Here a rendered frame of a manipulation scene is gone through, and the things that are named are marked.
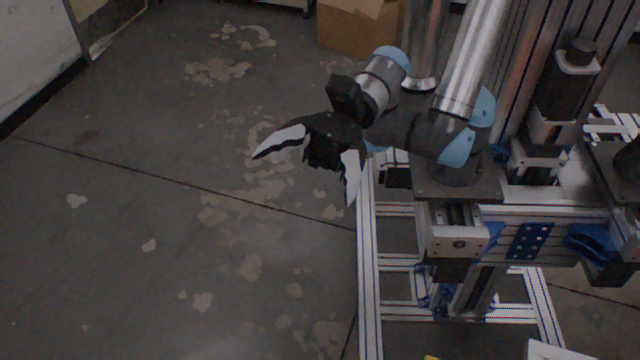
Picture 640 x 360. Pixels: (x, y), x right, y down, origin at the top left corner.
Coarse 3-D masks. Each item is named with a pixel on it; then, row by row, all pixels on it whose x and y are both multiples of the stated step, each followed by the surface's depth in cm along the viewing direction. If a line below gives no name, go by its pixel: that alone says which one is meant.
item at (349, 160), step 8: (344, 152) 70; (352, 152) 70; (344, 160) 69; (352, 160) 69; (344, 168) 69; (352, 168) 68; (344, 176) 67; (352, 176) 67; (360, 176) 67; (344, 184) 68; (352, 184) 66; (344, 192) 66; (352, 192) 66; (344, 200) 66; (352, 200) 66
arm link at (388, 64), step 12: (384, 48) 86; (396, 48) 86; (372, 60) 83; (384, 60) 83; (396, 60) 83; (360, 72) 81; (372, 72) 80; (384, 72) 81; (396, 72) 83; (408, 72) 88; (384, 84) 80; (396, 84) 83; (396, 96) 86
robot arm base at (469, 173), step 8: (480, 152) 118; (424, 160) 126; (432, 160) 122; (472, 160) 118; (480, 160) 120; (432, 168) 122; (440, 168) 122; (448, 168) 119; (464, 168) 118; (472, 168) 119; (480, 168) 122; (432, 176) 124; (440, 176) 121; (448, 176) 120; (456, 176) 119; (464, 176) 119; (472, 176) 120; (480, 176) 123; (448, 184) 122; (456, 184) 121; (464, 184) 121
